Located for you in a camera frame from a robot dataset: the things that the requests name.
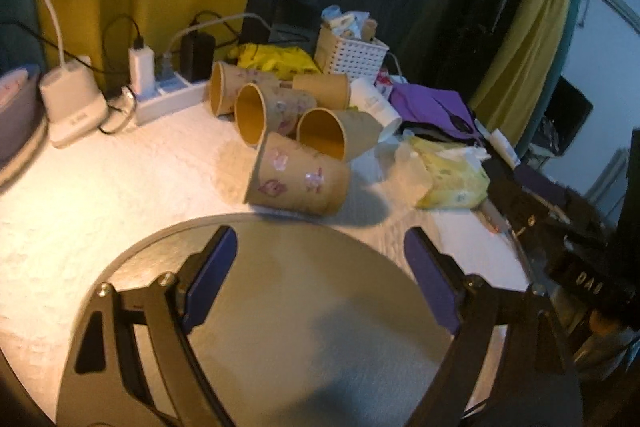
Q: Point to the purple cloth pouch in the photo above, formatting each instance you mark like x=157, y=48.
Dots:
x=434, y=114

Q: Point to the round grey placemat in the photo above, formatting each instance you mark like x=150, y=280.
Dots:
x=311, y=327

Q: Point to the paper cup rear plain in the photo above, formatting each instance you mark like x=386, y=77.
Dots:
x=330, y=91

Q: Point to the black monitor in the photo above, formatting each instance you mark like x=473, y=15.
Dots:
x=565, y=115

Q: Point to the white usb charger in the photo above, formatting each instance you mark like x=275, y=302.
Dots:
x=142, y=71

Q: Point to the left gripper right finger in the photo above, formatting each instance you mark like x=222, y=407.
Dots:
x=508, y=363

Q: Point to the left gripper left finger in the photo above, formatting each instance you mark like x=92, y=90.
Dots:
x=104, y=383

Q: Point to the paper cup plain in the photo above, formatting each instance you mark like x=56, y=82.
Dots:
x=330, y=91
x=341, y=134

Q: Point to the purple bowl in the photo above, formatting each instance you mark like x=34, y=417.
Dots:
x=21, y=109

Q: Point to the black power adapter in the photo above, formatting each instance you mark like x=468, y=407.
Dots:
x=197, y=55

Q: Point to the white paper cup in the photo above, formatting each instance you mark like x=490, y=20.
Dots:
x=368, y=99

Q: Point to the white power strip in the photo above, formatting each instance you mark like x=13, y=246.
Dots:
x=170, y=96

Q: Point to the white lattice basket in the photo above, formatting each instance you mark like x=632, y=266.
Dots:
x=352, y=57

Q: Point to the paper cup far left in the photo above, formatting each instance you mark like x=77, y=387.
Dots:
x=226, y=82

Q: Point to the yellow tissue pack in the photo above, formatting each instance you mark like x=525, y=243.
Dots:
x=446, y=175

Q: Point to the paper cup middle floral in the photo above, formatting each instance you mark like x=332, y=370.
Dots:
x=260, y=110

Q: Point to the paper cup front plain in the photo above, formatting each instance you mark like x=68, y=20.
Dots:
x=341, y=134

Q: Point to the white plate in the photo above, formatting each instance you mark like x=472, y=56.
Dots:
x=15, y=167

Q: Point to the yellow curtain right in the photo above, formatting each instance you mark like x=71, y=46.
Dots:
x=513, y=84

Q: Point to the floral brown paper cup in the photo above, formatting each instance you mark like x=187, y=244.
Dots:
x=291, y=176

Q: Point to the white tube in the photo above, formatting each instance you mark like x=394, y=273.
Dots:
x=504, y=148

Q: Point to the white desk lamp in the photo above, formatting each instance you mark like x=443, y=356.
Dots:
x=74, y=104

